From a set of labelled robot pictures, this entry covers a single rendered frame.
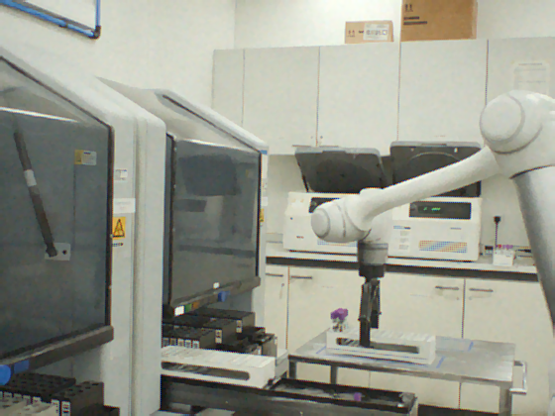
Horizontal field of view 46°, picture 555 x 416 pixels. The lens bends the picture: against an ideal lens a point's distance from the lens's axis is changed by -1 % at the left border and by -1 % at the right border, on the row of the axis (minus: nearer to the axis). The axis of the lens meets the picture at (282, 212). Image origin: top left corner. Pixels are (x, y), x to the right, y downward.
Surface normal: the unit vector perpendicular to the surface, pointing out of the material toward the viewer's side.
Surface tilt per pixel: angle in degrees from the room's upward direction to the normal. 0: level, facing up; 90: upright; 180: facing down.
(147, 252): 90
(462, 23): 90
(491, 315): 90
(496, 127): 84
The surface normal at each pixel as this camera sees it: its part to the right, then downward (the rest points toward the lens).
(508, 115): -0.72, -0.09
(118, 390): 0.95, 0.04
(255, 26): -0.32, 0.03
